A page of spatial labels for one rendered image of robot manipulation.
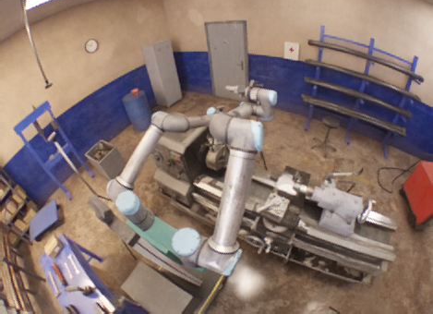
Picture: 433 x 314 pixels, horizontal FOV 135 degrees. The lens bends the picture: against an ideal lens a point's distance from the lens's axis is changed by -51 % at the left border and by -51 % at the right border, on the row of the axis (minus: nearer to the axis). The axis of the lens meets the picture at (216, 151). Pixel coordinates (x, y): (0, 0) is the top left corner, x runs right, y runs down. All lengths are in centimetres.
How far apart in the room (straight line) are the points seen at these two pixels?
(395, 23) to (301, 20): 194
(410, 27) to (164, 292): 514
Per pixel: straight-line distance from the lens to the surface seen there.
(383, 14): 417
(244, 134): 71
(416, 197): 376
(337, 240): 182
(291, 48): 404
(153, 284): 167
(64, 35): 442
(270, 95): 121
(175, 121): 121
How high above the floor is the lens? 237
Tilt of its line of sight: 43 degrees down
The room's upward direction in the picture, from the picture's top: 8 degrees counter-clockwise
